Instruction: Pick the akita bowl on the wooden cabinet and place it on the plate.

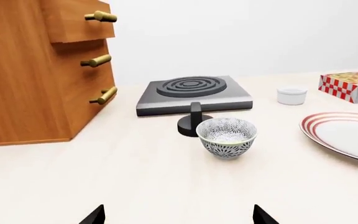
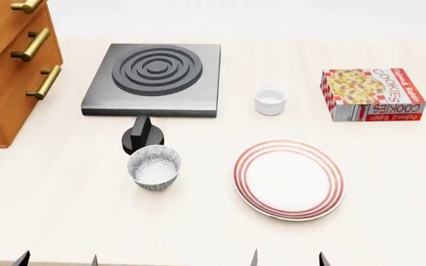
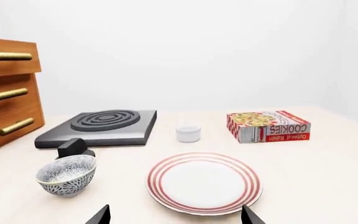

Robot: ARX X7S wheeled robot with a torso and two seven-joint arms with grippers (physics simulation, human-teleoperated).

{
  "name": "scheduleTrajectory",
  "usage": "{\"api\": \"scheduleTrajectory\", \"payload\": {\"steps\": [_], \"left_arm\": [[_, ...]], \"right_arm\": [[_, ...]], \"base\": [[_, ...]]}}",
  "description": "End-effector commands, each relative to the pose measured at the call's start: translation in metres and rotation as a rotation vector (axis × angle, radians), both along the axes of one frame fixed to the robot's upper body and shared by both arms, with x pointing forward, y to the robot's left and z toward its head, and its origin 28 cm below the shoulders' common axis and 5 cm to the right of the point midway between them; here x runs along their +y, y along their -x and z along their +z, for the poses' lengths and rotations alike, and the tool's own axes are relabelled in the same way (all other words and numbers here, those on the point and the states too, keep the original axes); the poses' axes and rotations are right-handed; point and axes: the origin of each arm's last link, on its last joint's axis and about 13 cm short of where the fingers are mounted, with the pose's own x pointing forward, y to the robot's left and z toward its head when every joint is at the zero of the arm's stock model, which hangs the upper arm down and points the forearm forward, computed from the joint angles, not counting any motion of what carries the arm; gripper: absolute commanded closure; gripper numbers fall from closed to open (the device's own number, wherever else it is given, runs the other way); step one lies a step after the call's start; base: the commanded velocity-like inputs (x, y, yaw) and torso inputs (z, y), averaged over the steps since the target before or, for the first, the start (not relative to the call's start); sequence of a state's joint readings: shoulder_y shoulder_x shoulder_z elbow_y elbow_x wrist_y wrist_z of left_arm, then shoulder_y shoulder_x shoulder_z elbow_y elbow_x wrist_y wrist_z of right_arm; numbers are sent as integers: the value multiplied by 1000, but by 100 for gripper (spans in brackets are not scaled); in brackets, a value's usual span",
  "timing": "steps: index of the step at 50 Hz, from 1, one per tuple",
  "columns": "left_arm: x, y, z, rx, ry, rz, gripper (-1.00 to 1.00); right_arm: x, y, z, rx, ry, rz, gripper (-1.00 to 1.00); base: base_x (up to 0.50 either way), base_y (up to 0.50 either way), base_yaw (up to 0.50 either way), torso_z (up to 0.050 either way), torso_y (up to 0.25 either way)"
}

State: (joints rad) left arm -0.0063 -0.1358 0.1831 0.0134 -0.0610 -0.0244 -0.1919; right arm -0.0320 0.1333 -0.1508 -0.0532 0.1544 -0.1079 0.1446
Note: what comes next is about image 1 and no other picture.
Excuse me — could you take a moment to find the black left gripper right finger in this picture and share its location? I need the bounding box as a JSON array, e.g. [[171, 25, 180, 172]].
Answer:
[[253, 203, 280, 224]]

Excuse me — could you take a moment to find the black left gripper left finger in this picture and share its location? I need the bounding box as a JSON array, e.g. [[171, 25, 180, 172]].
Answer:
[[78, 203, 106, 224]]

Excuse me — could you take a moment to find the black white patterned bowl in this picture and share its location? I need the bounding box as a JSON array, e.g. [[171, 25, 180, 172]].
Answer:
[[195, 118, 258, 161]]

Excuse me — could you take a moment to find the red white striped plate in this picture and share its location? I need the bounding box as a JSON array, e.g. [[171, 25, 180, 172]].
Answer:
[[298, 111, 358, 164]]

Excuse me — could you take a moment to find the grey stove burner plate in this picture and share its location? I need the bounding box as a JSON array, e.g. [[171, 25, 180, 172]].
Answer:
[[135, 75, 254, 118]]

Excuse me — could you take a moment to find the wooden cabinet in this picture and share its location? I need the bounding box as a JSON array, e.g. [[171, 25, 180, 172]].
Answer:
[[0, 0, 118, 147]]

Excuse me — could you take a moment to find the black stove knob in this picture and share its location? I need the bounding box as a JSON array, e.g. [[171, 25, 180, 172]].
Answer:
[[177, 101, 214, 138]]

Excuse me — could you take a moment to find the white ramekin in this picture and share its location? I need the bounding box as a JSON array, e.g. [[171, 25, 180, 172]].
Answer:
[[276, 85, 309, 106]]

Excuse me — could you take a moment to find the red checkered food box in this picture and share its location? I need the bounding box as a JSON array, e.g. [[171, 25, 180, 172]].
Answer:
[[318, 69, 358, 104]]

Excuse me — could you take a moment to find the brass drawer handle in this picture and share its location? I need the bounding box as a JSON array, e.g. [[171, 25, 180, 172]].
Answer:
[[89, 86, 118, 105], [80, 54, 112, 68], [84, 10, 118, 24]]

